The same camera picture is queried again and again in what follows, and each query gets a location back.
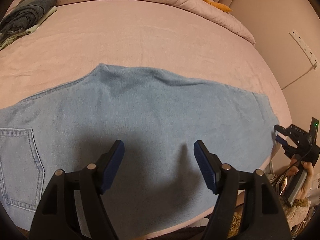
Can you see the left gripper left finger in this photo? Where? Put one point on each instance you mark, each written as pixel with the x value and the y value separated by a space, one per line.
pixel 56 216

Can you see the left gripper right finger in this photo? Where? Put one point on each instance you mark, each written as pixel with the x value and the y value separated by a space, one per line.
pixel 262 216

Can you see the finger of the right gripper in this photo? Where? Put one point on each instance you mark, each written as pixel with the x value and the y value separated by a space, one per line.
pixel 282 130
pixel 280 140

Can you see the light blue denim pants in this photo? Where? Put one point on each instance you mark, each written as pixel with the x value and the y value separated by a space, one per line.
pixel 158 115

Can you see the white power strip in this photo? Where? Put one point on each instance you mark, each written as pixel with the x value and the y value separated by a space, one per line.
pixel 305 48

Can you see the pink bed sheet mattress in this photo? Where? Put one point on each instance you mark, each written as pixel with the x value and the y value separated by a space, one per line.
pixel 134 34

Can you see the light green folded garment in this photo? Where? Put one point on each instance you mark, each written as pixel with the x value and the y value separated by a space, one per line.
pixel 9 40

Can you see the dark folded jeans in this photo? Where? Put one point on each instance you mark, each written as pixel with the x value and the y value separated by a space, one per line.
pixel 25 15

